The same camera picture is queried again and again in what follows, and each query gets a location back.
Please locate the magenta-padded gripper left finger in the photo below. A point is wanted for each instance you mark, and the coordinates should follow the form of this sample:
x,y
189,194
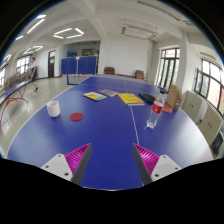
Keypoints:
x,y
76,160

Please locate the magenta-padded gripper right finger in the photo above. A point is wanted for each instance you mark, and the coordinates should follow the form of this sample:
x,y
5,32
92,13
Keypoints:
x,y
148,160

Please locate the clear red-labelled water bottle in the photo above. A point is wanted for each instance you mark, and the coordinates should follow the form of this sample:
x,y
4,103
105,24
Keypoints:
x,y
155,111

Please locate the flat round red coaster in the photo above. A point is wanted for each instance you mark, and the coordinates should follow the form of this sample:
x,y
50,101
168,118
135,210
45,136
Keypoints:
x,y
76,117

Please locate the white cup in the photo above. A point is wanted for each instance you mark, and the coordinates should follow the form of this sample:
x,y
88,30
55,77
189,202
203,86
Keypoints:
x,y
53,109

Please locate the black table tennis paddle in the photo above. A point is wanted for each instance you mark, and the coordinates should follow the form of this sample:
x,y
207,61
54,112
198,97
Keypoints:
x,y
147,98

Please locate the thick yellow book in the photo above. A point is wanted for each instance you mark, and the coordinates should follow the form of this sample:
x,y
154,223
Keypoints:
x,y
130,99

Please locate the thin yellow and blue book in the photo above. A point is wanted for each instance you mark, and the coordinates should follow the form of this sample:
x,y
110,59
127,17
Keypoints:
x,y
94,96

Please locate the brown cardboard box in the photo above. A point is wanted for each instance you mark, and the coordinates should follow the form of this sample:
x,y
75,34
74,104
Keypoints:
x,y
174,96

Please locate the white cabinet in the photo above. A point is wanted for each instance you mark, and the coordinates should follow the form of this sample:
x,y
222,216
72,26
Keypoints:
x,y
191,105
210,125

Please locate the grey notebook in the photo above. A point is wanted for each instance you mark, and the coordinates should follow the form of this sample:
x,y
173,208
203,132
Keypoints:
x,y
108,93

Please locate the tall black-framed window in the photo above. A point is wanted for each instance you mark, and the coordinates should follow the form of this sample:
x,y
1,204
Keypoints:
x,y
168,68

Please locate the red-legged blue tennis table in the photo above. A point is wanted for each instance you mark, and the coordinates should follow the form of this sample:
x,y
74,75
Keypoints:
x,y
13,89

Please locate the folded blue tennis tables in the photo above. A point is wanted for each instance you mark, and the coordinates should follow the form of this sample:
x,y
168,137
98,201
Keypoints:
x,y
80,65

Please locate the wide black-framed window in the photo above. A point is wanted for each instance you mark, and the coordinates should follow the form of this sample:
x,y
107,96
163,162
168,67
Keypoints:
x,y
211,86

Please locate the dark door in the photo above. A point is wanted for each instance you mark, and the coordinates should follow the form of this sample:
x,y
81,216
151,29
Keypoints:
x,y
51,65

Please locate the distant bright window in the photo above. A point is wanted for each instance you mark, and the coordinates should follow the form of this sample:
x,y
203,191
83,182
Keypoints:
x,y
23,64

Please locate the ceiling lights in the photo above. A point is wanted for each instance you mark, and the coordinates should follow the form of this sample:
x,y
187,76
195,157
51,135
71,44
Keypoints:
x,y
36,25

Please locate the framed wall picture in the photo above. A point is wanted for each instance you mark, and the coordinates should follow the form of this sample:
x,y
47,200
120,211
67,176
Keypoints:
x,y
89,52

